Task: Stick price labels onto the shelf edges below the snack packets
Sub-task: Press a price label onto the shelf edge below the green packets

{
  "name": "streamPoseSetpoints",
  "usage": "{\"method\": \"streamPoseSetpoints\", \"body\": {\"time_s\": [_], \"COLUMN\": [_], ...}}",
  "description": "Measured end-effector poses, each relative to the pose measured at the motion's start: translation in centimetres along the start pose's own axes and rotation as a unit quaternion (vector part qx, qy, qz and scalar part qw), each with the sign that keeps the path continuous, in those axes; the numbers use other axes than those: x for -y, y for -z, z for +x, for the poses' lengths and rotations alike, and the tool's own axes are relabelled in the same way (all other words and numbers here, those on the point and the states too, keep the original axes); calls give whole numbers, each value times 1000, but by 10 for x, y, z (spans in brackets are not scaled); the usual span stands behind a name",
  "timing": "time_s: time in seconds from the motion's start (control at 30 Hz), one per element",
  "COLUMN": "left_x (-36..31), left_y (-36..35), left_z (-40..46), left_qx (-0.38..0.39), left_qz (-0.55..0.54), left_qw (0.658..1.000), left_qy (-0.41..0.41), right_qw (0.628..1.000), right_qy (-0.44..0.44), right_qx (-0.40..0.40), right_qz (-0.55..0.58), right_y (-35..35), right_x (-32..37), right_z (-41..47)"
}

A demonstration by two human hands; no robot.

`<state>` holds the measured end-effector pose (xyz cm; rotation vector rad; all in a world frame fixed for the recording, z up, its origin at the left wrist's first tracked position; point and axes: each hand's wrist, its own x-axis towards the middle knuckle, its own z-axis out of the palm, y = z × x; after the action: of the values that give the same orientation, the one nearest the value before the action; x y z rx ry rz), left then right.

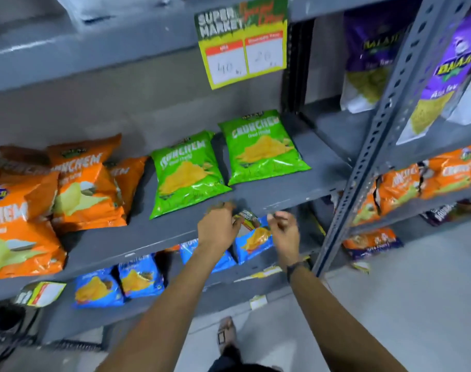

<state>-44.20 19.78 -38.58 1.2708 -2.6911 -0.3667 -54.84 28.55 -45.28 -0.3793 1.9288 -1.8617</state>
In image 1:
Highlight dark snack packet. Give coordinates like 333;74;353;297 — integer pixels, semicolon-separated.
421;199;471;227

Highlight person's right forearm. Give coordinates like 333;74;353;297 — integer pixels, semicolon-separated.
289;267;409;372

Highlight orange snack packet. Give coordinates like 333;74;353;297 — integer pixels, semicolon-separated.
342;227;404;261

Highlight person's dark trousers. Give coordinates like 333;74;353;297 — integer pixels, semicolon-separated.
208;344;283;372

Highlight black wristband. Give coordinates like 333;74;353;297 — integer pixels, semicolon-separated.
286;259;313;283

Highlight person's left forearm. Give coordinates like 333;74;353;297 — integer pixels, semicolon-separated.
97;243;230;372

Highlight person's left hand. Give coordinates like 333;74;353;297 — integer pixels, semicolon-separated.
196;201;245;255

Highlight person's foot in sandal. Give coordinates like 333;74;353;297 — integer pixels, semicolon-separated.
216;316;238;355

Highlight grey metal shelves rack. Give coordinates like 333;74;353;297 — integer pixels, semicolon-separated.
297;0;471;277
0;0;356;353

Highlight orange chips packet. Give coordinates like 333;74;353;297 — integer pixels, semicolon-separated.
103;156;149;220
51;162;128;234
0;145;52;181
0;172;67;281
46;133;123;173
377;164;422;216
420;143;471;200
351;181;382;227

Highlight black cable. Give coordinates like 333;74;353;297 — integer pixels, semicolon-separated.
0;305;41;370

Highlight person's right hand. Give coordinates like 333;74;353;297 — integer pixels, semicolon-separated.
267;211;302;269

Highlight blue chips packet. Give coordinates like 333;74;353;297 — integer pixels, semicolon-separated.
180;238;238;274
73;268;125;309
233;215;275;265
117;253;166;299

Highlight green chips packet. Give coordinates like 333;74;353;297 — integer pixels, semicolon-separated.
149;130;232;221
218;108;312;187

